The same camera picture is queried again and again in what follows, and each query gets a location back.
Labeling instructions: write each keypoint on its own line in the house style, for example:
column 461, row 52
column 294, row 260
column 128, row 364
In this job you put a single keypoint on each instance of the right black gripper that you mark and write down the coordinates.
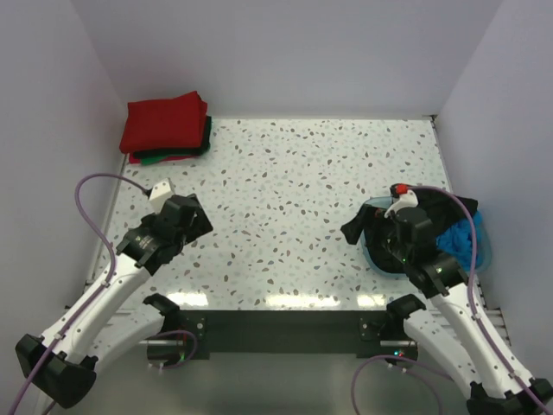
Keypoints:
column 384, row 220

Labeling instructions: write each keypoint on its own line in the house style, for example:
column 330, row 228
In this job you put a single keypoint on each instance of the aluminium rail frame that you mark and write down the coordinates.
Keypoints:
column 494, row 315

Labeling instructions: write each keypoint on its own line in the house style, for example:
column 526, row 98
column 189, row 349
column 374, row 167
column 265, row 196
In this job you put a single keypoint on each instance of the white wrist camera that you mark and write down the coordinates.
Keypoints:
column 160, row 193
column 402, row 197

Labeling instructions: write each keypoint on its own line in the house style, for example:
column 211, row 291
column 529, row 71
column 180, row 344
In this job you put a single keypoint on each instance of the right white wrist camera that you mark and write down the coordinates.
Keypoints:
column 402, row 197

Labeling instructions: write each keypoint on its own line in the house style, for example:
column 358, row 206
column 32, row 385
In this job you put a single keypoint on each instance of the clear blue plastic basin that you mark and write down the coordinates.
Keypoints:
column 394, row 270

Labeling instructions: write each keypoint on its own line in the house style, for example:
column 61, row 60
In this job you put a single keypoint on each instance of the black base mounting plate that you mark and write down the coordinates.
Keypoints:
column 361, row 333

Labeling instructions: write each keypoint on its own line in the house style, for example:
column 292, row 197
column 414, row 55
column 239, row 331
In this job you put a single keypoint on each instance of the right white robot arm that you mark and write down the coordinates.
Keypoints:
column 472, row 352

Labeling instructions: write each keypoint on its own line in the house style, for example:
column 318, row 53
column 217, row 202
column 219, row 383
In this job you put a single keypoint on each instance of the green folded t shirt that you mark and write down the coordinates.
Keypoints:
column 159, row 160

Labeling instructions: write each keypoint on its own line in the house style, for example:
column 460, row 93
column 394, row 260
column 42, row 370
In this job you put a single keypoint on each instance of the blue crumpled t shirt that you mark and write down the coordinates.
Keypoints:
column 457, row 241

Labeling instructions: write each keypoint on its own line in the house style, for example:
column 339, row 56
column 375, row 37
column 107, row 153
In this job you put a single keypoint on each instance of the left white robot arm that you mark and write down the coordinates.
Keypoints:
column 60, row 362

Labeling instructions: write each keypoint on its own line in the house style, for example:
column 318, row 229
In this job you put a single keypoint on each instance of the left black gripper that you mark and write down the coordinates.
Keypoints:
column 200, row 225

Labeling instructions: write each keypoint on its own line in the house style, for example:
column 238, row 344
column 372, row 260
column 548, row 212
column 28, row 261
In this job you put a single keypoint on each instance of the red folded t shirt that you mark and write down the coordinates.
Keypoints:
column 164, row 124

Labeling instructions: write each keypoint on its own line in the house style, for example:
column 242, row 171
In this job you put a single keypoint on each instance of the dark folded t shirt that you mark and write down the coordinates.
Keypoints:
column 142, row 156

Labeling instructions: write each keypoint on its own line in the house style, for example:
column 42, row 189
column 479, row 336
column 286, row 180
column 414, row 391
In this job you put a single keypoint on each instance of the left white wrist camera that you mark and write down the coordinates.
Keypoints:
column 160, row 193

